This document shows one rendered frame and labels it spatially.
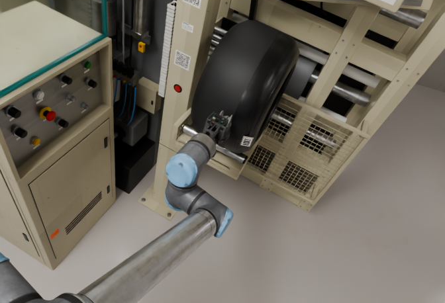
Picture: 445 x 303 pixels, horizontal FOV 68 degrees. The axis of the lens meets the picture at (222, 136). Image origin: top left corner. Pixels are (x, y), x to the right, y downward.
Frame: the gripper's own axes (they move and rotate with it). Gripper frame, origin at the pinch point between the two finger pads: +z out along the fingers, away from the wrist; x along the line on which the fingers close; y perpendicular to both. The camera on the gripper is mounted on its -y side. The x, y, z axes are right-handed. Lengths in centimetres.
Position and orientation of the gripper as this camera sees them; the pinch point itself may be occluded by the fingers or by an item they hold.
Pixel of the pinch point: (226, 120)
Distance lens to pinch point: 122.6
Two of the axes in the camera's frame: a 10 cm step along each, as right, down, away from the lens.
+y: 2.7, -7.3, -6.3
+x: -8.7, -4.6, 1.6
